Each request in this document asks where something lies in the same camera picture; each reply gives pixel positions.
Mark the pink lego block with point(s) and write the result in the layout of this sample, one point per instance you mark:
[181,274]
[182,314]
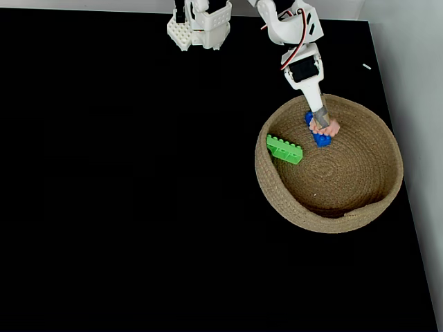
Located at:
[333,129]

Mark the small white strip piece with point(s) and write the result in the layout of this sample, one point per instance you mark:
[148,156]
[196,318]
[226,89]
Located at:
[367,66]

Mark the green lego block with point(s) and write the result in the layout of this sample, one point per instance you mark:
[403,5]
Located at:
[285,150]

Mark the blue lego block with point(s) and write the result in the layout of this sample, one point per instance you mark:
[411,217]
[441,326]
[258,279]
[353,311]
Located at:
[323,140]

